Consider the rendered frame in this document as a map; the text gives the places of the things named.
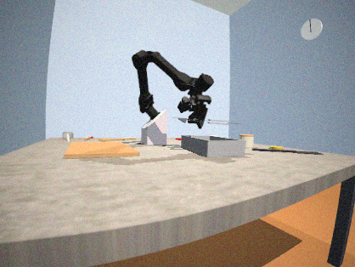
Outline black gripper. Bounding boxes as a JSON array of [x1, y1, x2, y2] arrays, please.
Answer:
[[188, 94, 211, 129]]

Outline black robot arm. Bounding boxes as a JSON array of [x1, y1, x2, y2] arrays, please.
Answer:
[[132, 50, 214, 120]]

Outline light brown wooden board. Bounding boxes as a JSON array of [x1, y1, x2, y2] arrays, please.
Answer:
[[65, 142, 140, 159]]

